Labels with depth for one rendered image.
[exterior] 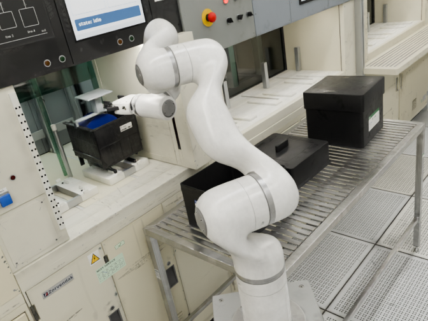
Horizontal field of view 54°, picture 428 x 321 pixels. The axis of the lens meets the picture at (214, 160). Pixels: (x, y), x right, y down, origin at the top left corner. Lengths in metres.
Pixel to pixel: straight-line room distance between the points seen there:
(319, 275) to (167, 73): 1.69
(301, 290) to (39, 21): 1.06
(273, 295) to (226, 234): 0.22
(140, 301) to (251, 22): 1.29
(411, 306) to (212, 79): 1.64
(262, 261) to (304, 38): 2.18
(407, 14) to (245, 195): 3.53
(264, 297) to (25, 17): 0.98
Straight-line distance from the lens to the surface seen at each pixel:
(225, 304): 1.23
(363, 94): 1.92
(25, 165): 1.37
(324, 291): 2.36
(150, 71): 1.02
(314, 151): 1.77
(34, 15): 1.36
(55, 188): 1.88
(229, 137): 0.93
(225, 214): 0.86
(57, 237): 1.48
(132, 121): 1.80
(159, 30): 1.12
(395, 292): 2.38
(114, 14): 1.50
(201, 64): 1.04
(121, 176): 1.80
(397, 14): 4.29
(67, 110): 2.43
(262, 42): 2.84
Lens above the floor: 1.60
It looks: 24 degrees down
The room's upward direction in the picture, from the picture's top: 11 degrees counter-clockwise
